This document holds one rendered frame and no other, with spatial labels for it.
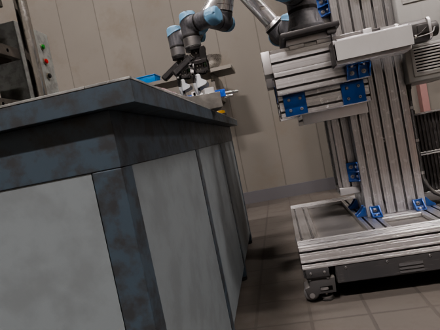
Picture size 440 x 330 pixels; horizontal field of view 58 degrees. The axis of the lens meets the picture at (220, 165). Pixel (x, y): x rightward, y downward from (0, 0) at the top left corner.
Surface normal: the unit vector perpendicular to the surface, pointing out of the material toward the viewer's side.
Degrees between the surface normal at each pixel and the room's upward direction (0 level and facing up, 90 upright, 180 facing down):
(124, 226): 90
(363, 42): 90
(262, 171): 90
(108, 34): 90
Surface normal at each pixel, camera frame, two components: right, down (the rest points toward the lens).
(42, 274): -0.12, 0.08
